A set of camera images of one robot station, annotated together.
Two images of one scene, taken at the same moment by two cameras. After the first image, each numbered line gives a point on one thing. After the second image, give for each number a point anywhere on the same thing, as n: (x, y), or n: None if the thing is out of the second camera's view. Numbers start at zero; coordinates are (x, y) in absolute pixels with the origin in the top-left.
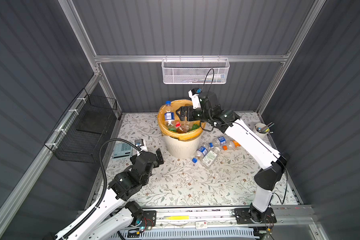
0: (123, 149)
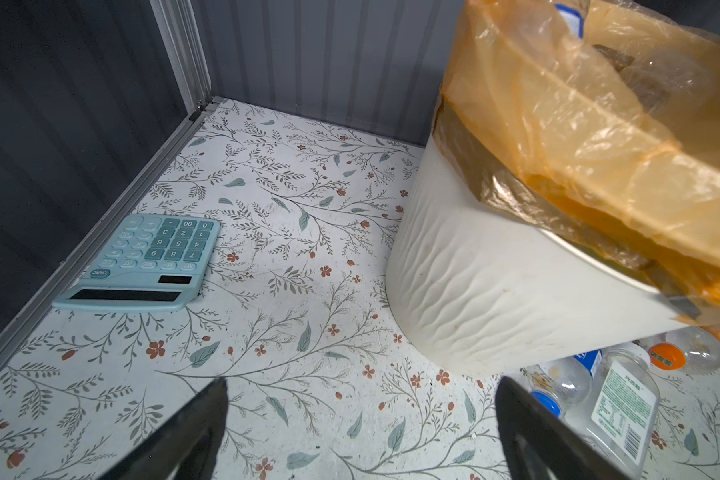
0: (145, 262)
